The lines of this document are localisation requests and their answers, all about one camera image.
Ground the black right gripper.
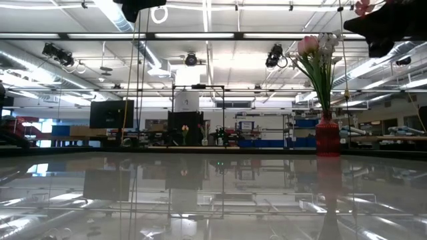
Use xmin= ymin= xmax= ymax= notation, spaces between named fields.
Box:
xmin=343 ymin=0 xmax=427 ymax=59

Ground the white artificial flower bunch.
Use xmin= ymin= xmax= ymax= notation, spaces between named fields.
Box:
xmin=285 ymin=29 xmax=344 ymax=120

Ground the pink artificial tulip bunch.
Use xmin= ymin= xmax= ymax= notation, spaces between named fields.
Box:
xmin=293 ymin=35 xmax=333 ymax=120

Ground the red ribbed glass vase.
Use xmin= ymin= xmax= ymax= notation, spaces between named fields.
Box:
xmin=315 ymin=115 xmax=341 ymax=157

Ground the small vase with red flowers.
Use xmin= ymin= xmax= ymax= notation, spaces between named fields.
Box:
xmin=199 ymin=123 xmax=211 ymax=147

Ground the black computer monitor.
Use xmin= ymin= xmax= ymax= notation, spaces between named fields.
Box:
xmin=89 ymin=99 xmax=135 ymax=130

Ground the metal shelf with blue bins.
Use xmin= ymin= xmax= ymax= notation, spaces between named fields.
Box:
xmin=283 ymin=113 xmax=318 ymax=149

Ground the black panel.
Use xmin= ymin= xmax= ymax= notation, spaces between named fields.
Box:
xmin=167 ymin=111 xmax=204 ymax=147

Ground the brown cardboard box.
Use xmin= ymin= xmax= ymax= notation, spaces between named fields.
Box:
xmin=69 ymin=125 xmax=108 ymax=137

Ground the blue box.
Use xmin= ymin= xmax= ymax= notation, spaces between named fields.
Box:
xmin=51 ymin=125 xmax=71 ymax=137

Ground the small black background robot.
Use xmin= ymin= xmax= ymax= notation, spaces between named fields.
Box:
xmin=213 ymin=125 xmax=230 ymax=147

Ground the red staircase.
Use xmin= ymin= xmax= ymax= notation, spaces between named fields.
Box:
xmin=3 ymin=116 xmax=51 ymax=150

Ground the white cable loop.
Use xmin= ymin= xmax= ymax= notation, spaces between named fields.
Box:
xmin=150 ymin=4 xmax=169 ymax=25

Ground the black hanging cable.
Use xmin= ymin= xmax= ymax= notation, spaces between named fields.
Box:
xmin=135 ymin=11 xmax=141 ymax=134

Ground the black overhead frame beam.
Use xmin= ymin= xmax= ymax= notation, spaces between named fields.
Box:
xmin=0 ymin=31 xmax=427 ymax=41

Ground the round black ceiling camera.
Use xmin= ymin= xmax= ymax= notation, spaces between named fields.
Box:
xmin=184 ymin=52 xmax=199 ymax=67

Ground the black ceiling camera cluster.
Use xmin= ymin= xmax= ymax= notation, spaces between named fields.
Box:
xmin=41 ymin=42 xmax=75 ymax=67

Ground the black metal station frame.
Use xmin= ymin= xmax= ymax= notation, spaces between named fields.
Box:
xmin=171 ymin=84 xmax=226 ymax=147

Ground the black ceiling camera with cable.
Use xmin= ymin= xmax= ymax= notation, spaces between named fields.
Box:
xmin=265 ymin=43 xmax=289 ymax=69

